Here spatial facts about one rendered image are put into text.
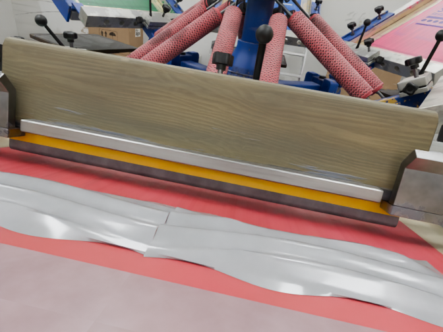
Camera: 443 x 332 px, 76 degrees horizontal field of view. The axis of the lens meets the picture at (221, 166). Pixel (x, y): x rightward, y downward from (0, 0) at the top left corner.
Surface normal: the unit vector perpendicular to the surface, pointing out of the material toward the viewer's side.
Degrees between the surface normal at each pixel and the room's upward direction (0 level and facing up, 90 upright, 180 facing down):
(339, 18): 90
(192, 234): 14
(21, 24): 90
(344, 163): 71
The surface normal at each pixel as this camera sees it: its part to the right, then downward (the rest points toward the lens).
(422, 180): -0.11, 0.18
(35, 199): 0.04, -0.73
